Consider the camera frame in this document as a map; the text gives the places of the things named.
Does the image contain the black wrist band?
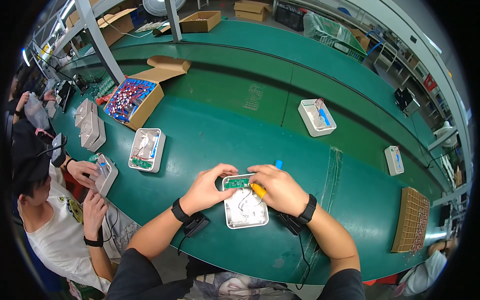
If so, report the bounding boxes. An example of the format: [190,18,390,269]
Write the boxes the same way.
[171,198,211,238]
[278,194,318,236]

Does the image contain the pile of green circuit boards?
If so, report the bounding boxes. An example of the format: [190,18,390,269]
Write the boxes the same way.
[87,76,118,100]

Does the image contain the open white housing with board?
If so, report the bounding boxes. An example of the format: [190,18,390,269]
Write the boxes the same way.
[128,128,167,173]

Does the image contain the yellow screwdriver with blue cap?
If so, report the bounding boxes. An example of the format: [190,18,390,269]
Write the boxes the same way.
[250,160,284,200]

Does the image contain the black box device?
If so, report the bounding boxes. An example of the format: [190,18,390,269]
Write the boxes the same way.
[394,86,421,117]

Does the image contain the grey metal post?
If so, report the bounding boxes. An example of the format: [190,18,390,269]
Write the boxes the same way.
[164,0,183,43]
[74,0,127,86]

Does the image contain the open cardboard box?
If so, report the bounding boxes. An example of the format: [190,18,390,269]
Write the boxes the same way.
[179,10,222,34]

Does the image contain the closed white housing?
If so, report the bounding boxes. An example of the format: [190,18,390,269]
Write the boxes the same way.
[79,116,107,153]
[74,98,98,128]

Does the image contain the white housing with blue battery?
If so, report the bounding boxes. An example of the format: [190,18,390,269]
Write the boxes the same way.
[89,152,119,198]

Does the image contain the person's right hand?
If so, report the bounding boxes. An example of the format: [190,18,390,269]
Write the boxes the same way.
[247,164,311,218]

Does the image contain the cardboard grid tray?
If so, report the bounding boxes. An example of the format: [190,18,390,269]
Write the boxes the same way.
[391,187,431,253]

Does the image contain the open white housing with battery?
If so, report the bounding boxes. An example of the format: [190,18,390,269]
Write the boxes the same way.
[298,98,337,138]

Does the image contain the black plastic crate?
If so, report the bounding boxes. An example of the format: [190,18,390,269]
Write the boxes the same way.
[274,3,305,32]

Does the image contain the large cardboard box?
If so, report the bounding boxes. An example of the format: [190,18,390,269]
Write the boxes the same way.
[97,8,138,47]

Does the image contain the green crate with plastic bag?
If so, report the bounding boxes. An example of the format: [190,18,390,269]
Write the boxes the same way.
[302,11,371,63]

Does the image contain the black cable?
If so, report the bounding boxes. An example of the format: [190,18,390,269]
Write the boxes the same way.
[295,232,312,292]
[176,233,189,256]

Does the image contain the cardboard box of blue batteries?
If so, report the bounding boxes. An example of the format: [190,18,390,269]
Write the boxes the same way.
[103,55,192,131]

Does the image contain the white desk fan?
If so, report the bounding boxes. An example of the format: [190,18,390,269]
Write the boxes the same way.
[434,120,459,148]

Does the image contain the person's left hand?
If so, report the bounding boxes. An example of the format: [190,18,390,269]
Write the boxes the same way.
[179,163,239,217]

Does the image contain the person's body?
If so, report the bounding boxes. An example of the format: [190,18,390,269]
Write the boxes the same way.
[106,247,366,300]

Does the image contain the white plastic housing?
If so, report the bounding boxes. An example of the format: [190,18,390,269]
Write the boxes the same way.
[222,173,270,230]

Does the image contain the small open white housing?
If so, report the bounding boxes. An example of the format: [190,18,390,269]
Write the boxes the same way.
[384,145,405,177]

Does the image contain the clear plastic bag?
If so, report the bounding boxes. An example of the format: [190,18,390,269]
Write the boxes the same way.
[24,92,51,130]

